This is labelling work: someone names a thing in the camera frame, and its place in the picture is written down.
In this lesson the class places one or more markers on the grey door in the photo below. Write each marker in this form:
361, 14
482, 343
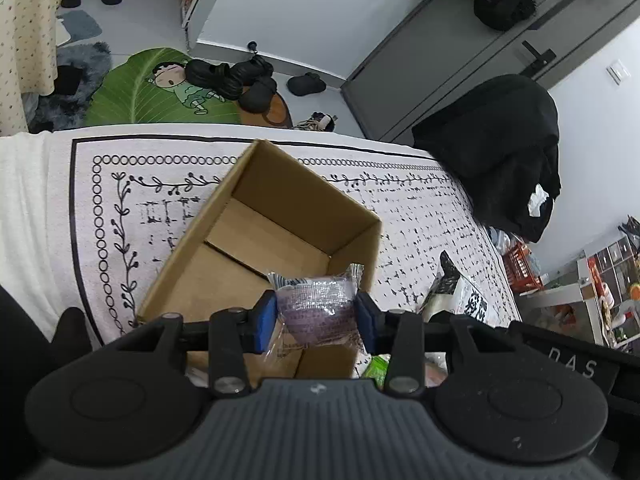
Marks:
442, 50

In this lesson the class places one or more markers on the red plastic basket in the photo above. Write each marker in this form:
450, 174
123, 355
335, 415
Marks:
519, 272

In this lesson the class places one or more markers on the brown cardboard box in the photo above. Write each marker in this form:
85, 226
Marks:
269, 214

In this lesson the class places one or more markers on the pile of black shoes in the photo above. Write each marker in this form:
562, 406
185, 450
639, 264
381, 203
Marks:
249, 83

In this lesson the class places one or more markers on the drawer organizer on desk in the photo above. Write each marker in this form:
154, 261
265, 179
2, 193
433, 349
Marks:
612, 263

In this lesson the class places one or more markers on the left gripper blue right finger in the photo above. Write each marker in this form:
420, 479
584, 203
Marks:
400, 335

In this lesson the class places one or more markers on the black clothes over chair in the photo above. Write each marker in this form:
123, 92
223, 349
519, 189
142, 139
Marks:
500, 140

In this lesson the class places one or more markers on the cream dotted cloth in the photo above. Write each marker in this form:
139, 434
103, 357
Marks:
28, 57

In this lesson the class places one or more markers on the grey fluffy rug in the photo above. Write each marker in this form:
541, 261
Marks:
81, 71

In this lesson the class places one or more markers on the white desk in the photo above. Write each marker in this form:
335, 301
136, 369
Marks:
577, 311

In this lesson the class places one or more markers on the patterned white bed blanket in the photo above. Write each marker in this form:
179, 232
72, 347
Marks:
105, 229

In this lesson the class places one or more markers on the clear purple printed packet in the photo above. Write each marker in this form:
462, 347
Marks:
315, 312

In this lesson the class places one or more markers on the light green fruit packet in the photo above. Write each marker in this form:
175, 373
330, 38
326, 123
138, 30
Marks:
375, 367

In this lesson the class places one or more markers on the black slipper by door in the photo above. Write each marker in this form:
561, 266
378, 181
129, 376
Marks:
305, 85

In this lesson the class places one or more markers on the black white sneaker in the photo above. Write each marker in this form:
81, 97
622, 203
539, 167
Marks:
317, 122

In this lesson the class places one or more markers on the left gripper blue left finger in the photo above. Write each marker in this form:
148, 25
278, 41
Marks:
233, 333

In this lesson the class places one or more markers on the green leaf cartoon rug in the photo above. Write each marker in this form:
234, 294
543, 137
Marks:
150, 88

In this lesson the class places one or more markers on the white black text packet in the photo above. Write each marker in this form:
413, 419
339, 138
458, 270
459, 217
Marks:
453, 292

